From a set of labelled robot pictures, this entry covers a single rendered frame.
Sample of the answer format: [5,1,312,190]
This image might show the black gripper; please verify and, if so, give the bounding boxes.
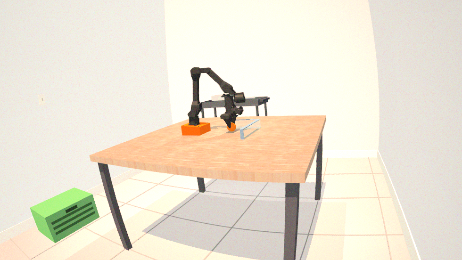
[220,103,238,129]

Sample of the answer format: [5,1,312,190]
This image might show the clear low walls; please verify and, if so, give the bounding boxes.
[235,120,261,139]

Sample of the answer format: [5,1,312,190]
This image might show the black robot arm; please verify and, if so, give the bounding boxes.
[187,67,246,126]

